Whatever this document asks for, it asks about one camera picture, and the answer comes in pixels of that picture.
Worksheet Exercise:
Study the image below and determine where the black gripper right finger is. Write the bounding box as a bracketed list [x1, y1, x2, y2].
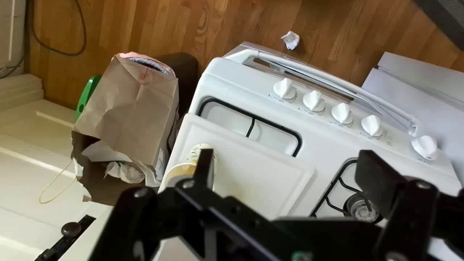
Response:
[353, 150, 442, 261]

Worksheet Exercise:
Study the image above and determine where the white panelled door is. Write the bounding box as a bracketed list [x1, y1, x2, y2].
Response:
[0, 72, 120, 261]

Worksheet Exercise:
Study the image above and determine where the white stove knob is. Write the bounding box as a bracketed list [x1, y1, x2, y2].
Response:
[330, 102, 353, 127]
[272, 77, 297, 102]
[359, 114, 384, 140]
[410, 135, 439, 163]
[301, 90, 326, 115]

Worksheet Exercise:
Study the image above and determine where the round burner head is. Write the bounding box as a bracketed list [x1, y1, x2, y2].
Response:
[344, 193, 381, 224]

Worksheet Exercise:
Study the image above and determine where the dark brown round object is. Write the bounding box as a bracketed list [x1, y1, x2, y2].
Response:
[157, 51, 202, 119]

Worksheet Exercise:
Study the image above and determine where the white chopping board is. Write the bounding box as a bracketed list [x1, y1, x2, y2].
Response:
[160, 114, 315, 221]

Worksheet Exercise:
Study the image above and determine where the black knob latch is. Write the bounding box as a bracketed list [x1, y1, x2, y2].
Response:
[34, 214, 96, 261]

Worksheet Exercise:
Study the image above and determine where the green plastic item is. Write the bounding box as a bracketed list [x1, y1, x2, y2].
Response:
[73, 73, 104, 121]

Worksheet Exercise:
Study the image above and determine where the white gas stove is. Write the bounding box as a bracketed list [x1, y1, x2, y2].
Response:
[157, 43, 464, 225]

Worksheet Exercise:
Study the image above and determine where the white paper trash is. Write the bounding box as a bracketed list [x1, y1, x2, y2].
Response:
[79, 140, 163, 189]

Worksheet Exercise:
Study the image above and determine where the oven door handle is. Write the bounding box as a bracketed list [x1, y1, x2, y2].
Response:
[241, 54, 420, 138]

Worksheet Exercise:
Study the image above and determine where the large black double burner grate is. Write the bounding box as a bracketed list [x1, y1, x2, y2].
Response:
[310, 159, 385, 225]

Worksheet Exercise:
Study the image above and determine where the small black burner grate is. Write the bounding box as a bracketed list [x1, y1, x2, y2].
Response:
[197, 98, 304, 159]

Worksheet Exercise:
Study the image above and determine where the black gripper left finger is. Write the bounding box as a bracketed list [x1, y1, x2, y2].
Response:
[191, 147, 215, 193]

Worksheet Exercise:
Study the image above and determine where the brown paper bag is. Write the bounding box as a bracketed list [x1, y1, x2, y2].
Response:
[70, 51, 181, 206]

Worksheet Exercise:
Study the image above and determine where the crumpled white paper ball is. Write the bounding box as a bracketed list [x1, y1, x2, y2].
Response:
[279, 30, 301, 53]

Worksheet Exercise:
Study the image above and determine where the black floor cable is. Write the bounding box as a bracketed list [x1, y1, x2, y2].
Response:
[27, 0, 88, 59]

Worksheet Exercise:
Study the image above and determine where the thin yellow cord loop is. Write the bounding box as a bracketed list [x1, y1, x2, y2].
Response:
[37, 159, 79, 206]

